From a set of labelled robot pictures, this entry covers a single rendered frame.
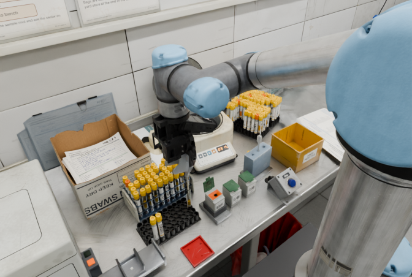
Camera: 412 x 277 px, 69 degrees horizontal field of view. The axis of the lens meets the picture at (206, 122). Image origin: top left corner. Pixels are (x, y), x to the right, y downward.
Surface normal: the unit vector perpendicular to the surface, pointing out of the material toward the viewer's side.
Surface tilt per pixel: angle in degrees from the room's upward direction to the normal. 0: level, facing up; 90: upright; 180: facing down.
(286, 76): 108
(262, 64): 68
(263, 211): 0
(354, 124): 82
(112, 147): 2
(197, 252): 0
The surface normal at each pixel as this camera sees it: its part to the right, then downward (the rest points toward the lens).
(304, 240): 0.02, -0.79
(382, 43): -0.79, 0.26
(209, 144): 0.46, 0.50
